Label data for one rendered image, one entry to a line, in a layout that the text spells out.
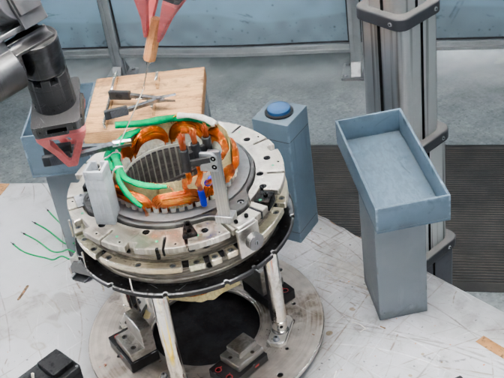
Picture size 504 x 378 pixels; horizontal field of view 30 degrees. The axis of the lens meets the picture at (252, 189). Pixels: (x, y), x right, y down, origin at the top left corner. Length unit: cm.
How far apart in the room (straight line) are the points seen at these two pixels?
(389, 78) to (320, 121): 191
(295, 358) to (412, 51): 54
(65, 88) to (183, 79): 47
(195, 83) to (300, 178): 25
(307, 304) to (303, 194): 22
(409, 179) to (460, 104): 216
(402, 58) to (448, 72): 220
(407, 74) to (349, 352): 48
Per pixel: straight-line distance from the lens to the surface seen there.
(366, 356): 150
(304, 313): 155
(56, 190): 171
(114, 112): 158
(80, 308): 168
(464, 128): 345
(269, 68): 392
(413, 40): 160
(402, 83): 162
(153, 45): 125
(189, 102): 162
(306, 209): 171
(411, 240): 147
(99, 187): 128
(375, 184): 143
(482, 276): 280
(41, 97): 126
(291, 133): 159
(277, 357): 149
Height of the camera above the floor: 187
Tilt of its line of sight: 35 degrees down
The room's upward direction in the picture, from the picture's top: 9 degrees counter-clockwise
